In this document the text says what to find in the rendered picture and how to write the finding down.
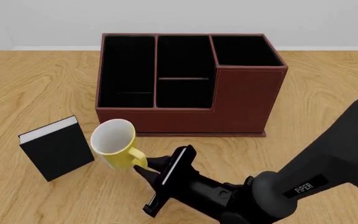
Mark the black hardcover book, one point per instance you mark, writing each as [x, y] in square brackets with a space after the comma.
[56, 151]

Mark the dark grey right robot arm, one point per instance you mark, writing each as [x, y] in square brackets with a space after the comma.
[322, 168]

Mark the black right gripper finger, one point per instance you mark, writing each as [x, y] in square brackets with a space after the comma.
[150, 178]
[160, 163]

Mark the yellow and white mug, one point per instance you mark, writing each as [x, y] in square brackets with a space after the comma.
[117, 156]

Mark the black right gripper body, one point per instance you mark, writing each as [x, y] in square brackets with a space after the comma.
[176, 168]

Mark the red-brown desk caddy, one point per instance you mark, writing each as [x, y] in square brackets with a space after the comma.
[247, 98]

